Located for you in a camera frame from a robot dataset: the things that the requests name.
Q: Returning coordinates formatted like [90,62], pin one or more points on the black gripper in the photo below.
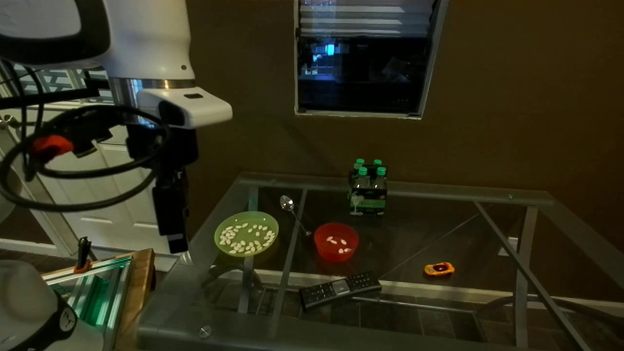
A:
[170,146]

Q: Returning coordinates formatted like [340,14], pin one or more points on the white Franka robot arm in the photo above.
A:
[143,39]

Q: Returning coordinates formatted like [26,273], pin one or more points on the black remote control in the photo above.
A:
[338,288]

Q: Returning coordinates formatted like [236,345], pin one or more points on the green round plate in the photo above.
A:
[225,246]

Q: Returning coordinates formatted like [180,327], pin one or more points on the white panel door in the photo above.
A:
[110,214]

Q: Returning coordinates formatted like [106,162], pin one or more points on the many white beans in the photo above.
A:
[250,234]

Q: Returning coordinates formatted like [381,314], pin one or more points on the black orange clamp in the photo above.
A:
[82,253]

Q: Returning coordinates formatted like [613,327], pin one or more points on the green glass wooden box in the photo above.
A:
[98,298]

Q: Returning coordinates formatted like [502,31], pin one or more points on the metal spoon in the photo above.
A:
[287,203]

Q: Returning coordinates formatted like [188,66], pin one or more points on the red plastic cup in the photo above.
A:
[324,249]

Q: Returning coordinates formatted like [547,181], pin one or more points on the few white beans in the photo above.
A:
[340,242]

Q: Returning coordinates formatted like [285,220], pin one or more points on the white rounded object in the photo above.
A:
[22,304]

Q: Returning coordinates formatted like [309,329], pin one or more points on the green capped drink bottle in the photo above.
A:
[361,187]
[359,164]
[381,187]
[377,164]

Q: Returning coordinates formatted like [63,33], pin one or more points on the glass top table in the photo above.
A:
[422,288]

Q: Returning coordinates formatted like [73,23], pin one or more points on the small orange gadget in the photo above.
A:
[439,269]

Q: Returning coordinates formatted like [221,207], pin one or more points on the white window blinds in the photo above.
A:
[363,15]

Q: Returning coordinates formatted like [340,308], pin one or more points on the white framed window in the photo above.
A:
[430,64]

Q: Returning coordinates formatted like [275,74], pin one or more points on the white wall outlet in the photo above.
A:
[511,246]

